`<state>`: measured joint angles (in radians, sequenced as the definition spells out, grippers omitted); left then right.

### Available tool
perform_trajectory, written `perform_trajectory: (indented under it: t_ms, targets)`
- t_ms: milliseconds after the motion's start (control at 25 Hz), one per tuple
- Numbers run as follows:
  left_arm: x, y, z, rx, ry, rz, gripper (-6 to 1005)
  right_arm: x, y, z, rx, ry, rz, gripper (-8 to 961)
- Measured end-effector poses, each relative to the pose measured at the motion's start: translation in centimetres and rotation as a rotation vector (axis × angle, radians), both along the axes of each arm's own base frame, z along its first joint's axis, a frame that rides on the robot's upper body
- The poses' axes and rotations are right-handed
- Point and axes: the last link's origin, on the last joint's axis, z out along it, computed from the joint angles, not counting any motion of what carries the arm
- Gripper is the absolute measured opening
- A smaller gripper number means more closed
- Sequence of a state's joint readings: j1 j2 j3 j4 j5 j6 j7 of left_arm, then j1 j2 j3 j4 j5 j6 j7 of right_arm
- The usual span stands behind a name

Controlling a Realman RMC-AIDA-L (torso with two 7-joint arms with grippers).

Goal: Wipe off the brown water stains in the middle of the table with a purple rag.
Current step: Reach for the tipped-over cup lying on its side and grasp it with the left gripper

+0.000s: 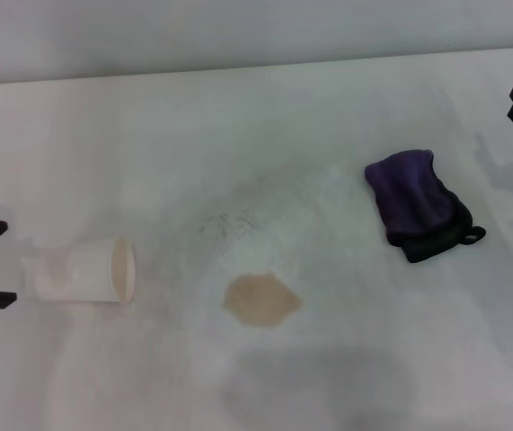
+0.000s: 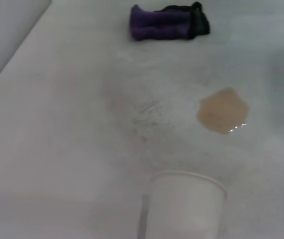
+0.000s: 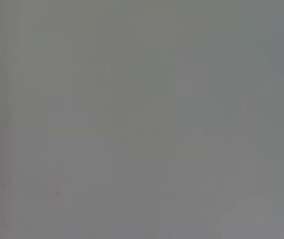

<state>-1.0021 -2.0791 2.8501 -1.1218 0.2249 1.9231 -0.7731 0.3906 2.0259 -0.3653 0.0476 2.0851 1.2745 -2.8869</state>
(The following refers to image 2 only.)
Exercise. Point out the purple rag with black edge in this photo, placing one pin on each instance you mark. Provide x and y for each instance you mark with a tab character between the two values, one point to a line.
156	25

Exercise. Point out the brown water stain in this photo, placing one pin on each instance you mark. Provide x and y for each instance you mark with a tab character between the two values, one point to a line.
222	112

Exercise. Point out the white paper cup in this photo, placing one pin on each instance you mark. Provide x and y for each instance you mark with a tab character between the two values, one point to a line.
184	206

